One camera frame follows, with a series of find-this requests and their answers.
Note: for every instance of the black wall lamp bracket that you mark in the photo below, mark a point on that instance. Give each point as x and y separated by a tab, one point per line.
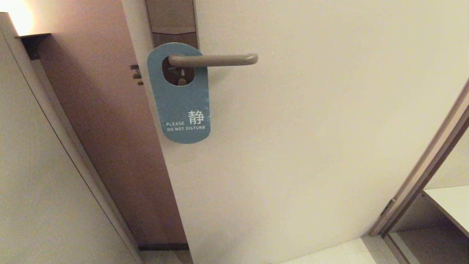
33	44

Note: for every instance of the brown door lock plate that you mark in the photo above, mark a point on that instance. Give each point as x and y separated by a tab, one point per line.
170	18

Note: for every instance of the white door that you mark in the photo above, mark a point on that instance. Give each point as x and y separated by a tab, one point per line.
311	146

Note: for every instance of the brown door jamb panel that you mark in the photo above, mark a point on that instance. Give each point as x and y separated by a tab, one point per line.
110	128

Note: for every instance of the white shelf board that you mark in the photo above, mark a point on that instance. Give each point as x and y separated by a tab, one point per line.
452	205

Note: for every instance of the blue and white door hanger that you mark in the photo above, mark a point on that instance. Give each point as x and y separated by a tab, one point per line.
183	102

